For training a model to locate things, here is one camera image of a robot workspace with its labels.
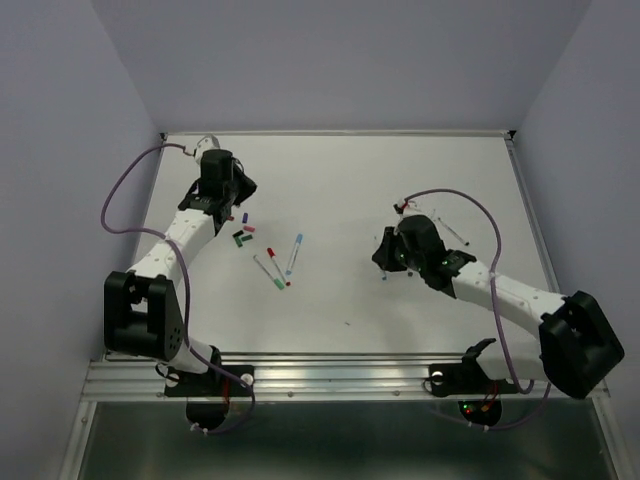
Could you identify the light blue capped pen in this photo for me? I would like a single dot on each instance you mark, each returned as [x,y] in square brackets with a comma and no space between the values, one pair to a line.
[293,255]

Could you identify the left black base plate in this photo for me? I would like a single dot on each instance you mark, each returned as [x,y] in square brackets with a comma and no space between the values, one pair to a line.
[215,403]

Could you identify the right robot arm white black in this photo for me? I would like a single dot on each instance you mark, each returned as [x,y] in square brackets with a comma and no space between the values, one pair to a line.
[574,346]

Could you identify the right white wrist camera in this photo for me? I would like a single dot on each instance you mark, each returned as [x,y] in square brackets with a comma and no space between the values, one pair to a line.
[405,208]

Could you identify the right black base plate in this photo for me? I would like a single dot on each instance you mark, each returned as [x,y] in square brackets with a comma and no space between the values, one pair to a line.
[482,406]

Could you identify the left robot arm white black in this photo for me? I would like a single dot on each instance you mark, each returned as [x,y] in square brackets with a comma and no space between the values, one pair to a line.
[143,315]

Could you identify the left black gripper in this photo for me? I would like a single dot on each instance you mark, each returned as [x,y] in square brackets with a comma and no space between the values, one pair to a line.
[247,186]

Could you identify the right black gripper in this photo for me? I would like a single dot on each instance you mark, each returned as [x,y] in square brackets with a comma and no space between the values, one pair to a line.
[382,254]

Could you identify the aluminium front rail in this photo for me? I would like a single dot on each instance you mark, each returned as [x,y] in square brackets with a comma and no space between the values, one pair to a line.
[279,378]

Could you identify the red capped pen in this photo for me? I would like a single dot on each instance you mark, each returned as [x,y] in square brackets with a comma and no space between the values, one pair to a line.
[273,257]

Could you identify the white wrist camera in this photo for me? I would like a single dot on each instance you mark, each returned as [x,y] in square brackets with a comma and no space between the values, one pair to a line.
[405,208]
[206,143]

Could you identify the green white pen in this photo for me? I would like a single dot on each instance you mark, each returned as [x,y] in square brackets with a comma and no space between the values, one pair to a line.
[276,281]

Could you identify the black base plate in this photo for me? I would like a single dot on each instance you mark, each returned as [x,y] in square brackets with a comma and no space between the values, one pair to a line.
[215,403]
[482,406]

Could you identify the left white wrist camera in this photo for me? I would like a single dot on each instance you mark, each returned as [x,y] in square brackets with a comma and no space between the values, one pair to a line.
[206,143]

